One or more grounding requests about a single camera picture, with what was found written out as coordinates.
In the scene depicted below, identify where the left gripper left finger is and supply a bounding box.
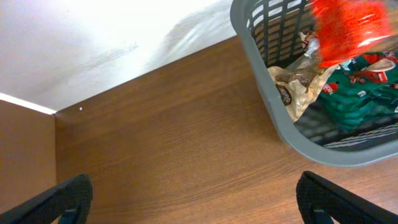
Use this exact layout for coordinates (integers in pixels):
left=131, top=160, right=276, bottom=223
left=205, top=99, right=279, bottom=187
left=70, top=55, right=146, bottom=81
left=1, top=174, right=93, bottom=224

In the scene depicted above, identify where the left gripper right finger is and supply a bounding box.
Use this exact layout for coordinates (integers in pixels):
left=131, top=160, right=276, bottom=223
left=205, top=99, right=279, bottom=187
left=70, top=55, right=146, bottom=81
left=296, top=171, right=397, bottom=223

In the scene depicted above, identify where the green coffee snack bag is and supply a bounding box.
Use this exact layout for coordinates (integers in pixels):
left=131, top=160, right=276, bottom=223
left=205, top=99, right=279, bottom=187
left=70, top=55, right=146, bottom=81
left=317, top=50, right=397, bottom=132

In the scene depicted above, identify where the beige brown snack bag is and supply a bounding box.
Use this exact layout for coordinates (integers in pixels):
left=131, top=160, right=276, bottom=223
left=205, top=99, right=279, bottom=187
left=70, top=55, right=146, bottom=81
left=267, top=30, right=340, bottom=123

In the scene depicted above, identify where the red spaghetti packet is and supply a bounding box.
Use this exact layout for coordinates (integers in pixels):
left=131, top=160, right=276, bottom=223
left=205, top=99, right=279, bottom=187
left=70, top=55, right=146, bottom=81
left=310, top=0, right=397, bottom=67

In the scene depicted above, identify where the grey plastic basket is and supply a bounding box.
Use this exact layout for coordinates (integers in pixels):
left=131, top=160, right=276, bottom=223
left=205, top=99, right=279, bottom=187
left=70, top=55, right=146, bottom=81
left=230, top=0, right=397, bottom=167

